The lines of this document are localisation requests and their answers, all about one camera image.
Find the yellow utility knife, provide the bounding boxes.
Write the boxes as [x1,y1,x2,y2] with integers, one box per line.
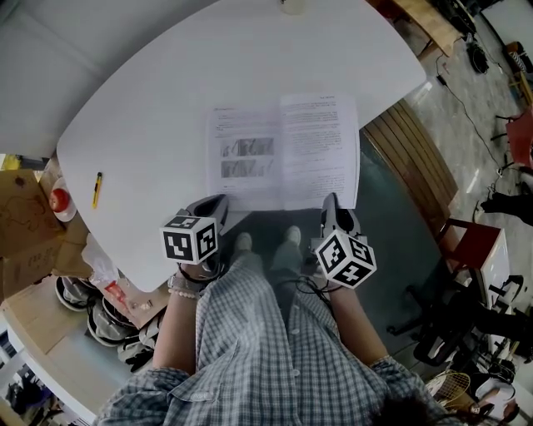
[91,171,103,210]

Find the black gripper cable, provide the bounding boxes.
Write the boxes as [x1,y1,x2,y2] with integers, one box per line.
[272,274,334,310]

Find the light wooden shelf board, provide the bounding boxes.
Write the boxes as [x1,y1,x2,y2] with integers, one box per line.
[2,276,87,354]

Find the person's grey trousers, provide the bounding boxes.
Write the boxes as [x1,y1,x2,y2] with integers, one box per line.
[228,240,305,285]

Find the white curved desk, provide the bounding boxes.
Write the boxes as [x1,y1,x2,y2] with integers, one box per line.
[0,307,101,426]

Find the printed paper booklet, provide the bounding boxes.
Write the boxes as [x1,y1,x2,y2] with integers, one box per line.
[206,93,361,211]

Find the pile of grey black headsets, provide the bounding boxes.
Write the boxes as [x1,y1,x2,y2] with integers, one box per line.
[53,276,167,374]

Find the light wooden table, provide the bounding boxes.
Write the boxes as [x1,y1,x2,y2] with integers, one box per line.
[391,0,464,58]

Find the red chair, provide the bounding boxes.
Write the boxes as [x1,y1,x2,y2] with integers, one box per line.
[491,110,533,170]

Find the black floor cable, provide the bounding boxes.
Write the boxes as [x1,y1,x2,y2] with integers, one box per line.
[435,53,506,176]

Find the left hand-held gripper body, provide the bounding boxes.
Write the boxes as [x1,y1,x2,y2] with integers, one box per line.
[160,206,224,280]

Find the cardboard boxes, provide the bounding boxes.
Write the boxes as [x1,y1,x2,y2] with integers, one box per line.
[0,168,95,300]

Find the silver wristwatch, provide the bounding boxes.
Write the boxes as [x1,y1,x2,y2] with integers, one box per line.
[167,275,203,292]

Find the person's right forearm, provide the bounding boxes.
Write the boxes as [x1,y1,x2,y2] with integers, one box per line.
[326,285,391,368]

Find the black office chair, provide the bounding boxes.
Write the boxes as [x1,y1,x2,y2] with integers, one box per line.
[386,270,533,368]

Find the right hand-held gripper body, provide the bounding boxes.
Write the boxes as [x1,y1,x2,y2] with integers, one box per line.
[315,224,377,290]

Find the badminton racket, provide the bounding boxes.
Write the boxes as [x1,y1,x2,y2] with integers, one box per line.
[424,369,472,411]

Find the white side table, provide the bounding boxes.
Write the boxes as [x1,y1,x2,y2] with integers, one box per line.
[478,228,525,310]

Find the person's left forearm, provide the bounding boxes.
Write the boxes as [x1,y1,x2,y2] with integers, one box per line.
[152,265,204,375]

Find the red snack packet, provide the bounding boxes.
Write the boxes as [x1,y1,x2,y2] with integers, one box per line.
[103,280,128,304]

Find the red apple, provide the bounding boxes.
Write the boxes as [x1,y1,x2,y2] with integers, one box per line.
[48,187,70,211]

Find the black cable bundle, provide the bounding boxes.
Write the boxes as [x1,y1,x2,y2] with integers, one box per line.
[466,41,489,75]

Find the person's left shoe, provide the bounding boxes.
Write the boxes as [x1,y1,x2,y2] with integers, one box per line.
[233,231,254,253]

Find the slatted wooden bench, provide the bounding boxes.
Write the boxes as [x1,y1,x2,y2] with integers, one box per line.
[361,99,459,239]

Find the brown wooden chair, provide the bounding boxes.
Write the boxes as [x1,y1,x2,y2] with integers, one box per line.
[436,218,503,272]

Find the white bead bracelet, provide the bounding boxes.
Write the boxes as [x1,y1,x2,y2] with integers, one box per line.
[167,288,202,301]

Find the white plastic bag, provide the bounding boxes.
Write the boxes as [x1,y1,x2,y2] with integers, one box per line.
[81,232,121,288]

